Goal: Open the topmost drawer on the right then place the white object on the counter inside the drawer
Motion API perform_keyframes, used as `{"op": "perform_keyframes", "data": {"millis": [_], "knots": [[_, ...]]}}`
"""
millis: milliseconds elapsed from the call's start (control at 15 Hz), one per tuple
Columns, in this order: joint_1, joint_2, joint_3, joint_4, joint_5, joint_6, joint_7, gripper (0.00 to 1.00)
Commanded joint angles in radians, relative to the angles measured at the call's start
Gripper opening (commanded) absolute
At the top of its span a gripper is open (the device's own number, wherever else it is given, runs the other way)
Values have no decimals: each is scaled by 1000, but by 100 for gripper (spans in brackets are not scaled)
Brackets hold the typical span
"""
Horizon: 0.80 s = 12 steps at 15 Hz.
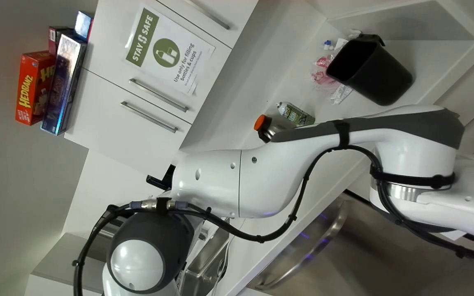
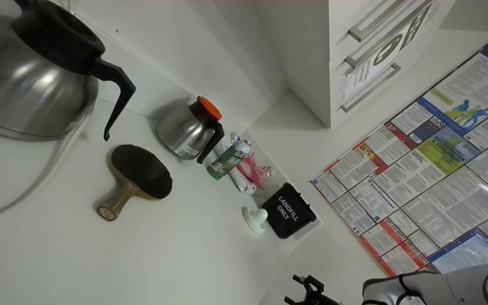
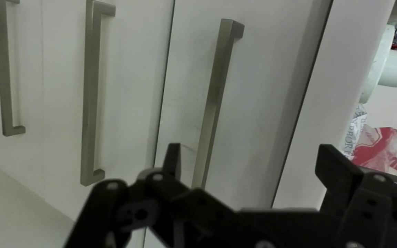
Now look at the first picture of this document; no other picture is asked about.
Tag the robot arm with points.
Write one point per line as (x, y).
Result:
(327, 172)

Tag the white drawer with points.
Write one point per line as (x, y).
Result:
(469, 92)

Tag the orange capped bottle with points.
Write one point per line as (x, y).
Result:
(266, 126)

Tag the green and white can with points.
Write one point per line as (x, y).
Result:
(296, 114)

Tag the black tap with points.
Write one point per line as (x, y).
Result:
(159, 180)

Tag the pink packet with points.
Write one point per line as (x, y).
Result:
(322, 76)

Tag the green and white paper sign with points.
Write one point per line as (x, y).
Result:
(171, 51)

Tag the white cabinet door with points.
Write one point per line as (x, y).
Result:
(109, 49)
(105, 131)
(237, 12)

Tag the small blue capped vial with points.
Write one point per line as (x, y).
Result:
(327, 44)

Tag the small white packet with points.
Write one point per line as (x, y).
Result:
(340, 43)

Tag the stainless steel appliance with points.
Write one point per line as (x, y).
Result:
(344, 255)

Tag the black plastic bin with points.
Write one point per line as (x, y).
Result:
(379, 78)

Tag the purple board game box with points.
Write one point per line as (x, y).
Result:
(62, 86)

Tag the blue game box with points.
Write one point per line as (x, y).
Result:
(84, 24)

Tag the red board game box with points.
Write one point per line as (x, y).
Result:
(33, 88)

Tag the dark red game box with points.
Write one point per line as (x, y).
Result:
(52, 37)

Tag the white wall cabinet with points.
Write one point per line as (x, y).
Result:
(109, 123)

